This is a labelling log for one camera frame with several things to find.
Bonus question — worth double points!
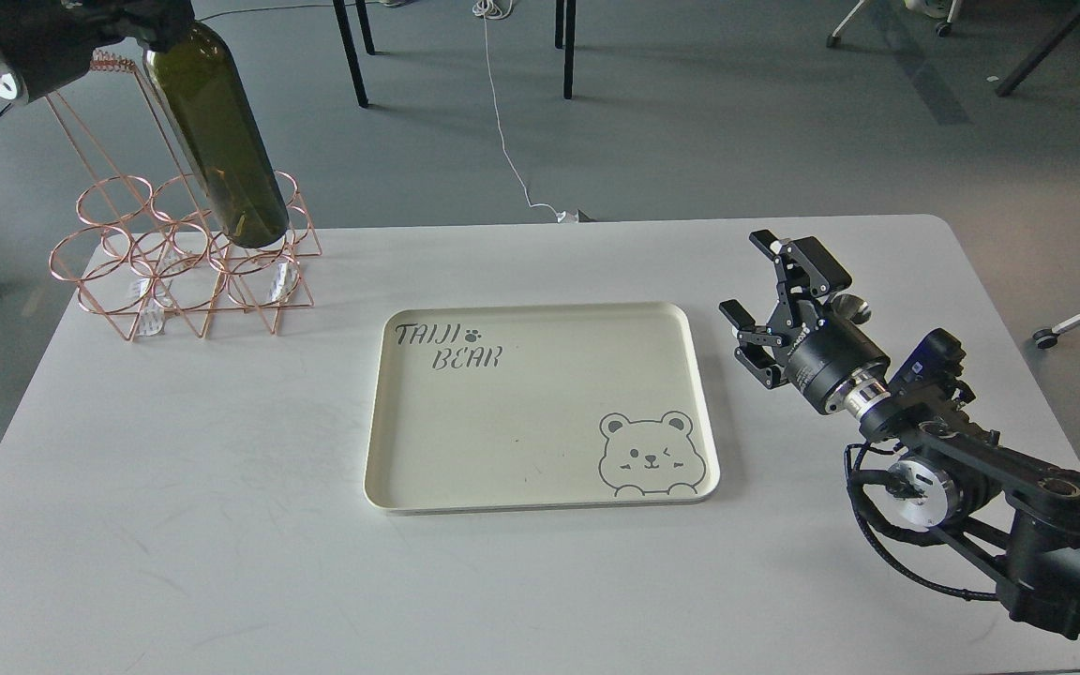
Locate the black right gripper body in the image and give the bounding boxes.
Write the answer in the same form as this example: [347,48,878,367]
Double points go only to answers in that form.
[779,310,889,415]

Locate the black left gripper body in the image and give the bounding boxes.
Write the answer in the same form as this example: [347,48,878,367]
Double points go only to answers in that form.
[0,1,195,102]

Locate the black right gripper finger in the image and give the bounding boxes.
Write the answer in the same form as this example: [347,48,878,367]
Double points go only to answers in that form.
[719,299,799,389]
[750,230,853,324]

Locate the silver metal jigger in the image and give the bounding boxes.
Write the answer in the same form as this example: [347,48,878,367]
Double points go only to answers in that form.
[828,293,873,325]

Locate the dark green wine bottle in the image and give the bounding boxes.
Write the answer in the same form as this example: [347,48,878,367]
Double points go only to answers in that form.
[144,21,289,249]

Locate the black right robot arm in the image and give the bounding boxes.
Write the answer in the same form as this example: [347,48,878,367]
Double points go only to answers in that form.
[719,230,1080,639]

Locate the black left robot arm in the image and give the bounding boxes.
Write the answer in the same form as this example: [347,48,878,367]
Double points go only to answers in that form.
[0,1,195,104]

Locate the cream bear serving tray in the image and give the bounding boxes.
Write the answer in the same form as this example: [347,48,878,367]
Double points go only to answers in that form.
[364,302,721,513]

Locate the office chair base right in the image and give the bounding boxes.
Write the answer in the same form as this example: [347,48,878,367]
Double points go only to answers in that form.
[826,0,1080,97]

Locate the black table legs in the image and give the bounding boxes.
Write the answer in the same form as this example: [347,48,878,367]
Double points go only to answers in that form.
[333,0,578,110]

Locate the black floor cables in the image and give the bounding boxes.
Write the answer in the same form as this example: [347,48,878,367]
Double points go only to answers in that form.
[0,0,335,181]

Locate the copper wire wine rack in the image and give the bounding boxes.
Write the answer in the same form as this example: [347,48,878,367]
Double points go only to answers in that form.
[44,50,323,341]

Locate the white floor cable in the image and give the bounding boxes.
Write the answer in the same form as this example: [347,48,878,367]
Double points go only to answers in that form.
[472,0,582,224]

